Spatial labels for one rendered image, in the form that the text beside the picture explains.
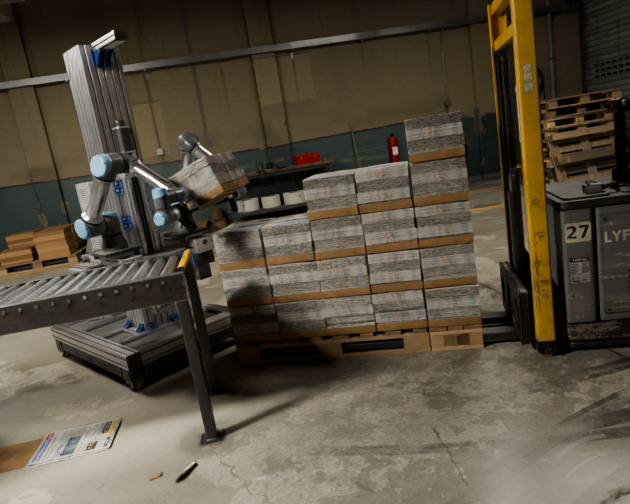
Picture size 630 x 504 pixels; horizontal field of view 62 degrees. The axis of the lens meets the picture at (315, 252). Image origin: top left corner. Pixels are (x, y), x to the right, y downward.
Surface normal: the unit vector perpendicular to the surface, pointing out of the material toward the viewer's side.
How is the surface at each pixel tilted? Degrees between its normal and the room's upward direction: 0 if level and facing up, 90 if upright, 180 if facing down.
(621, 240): 90
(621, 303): 90
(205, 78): 90
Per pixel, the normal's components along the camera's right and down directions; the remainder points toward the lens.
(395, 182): -0.18, 0.23
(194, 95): 0.16, 0.18
